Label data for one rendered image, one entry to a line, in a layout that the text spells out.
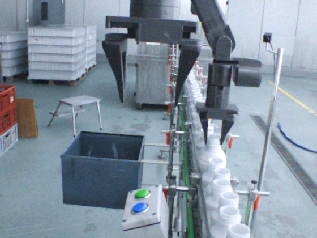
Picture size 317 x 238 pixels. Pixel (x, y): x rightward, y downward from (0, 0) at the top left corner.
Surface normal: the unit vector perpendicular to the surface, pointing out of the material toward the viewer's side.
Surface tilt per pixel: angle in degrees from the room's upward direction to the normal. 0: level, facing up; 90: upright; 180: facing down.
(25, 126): 99
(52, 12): 90
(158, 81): 90
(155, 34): 90
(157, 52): 90
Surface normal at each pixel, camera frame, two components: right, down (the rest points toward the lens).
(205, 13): -0.17, 0.12
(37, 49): 0.00, 0.29
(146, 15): -0.33, 0.24
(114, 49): -0.05, 0.60
